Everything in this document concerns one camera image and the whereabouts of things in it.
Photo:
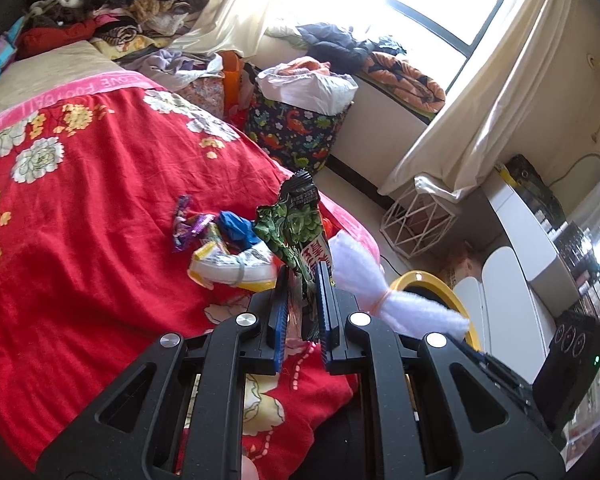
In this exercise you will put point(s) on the dark jacket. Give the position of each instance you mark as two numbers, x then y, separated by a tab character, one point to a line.
335	42

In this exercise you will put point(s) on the green snack packet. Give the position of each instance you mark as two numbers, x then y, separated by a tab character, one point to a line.
290	225

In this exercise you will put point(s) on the white chair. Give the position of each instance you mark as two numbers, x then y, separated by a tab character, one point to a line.
505	300

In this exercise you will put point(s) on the white cloth bundle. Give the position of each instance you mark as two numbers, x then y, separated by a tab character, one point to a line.
360	270

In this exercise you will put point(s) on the pile of clothes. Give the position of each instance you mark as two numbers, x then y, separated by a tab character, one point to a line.
105	5

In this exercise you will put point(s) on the cream curtain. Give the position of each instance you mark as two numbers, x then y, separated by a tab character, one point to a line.
240	5
505	70

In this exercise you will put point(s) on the floral patterned cloth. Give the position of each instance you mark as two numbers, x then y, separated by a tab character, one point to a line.
202	97

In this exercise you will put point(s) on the yellow and white packet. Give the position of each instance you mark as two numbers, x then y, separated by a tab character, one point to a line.
230	269

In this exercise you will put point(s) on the pale lavender cloth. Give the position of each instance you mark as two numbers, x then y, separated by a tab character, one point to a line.
175	65

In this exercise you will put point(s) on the purple candy wrapper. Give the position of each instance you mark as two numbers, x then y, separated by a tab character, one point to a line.
182	225

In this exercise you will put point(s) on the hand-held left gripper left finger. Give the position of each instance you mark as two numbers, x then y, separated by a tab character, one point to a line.
281	320

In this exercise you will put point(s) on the black and yellow bag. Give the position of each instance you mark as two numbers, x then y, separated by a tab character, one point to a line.
530	180

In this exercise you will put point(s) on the orange patterned blanket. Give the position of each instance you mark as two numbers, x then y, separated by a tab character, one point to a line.
405	80

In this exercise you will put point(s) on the white desk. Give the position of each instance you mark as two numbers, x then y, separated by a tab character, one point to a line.
525	230

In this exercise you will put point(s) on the person's left hand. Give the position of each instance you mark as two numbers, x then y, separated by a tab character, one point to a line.
250	471

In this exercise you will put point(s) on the orange bag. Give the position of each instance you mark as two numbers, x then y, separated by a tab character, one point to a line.
231	75

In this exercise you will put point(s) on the beige bedsheet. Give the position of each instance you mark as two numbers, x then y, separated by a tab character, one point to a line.
45	70

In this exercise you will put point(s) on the blue glove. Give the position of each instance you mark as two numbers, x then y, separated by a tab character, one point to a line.
236	227

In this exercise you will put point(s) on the dinosaur print laundry basket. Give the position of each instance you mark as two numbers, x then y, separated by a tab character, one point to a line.
295	132

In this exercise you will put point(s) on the white plastic bag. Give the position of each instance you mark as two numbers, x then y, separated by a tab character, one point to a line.
310	90

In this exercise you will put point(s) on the red floral blanket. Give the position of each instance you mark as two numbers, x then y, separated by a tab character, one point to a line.
105	260

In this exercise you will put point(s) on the yellow-rimmed bin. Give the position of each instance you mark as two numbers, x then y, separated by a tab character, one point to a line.
416	276

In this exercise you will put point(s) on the orange cloth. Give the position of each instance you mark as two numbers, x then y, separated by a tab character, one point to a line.
305	65

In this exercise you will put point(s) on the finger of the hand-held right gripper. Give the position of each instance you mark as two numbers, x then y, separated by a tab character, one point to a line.
505	380

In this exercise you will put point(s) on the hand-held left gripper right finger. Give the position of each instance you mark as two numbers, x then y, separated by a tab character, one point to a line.
324	320

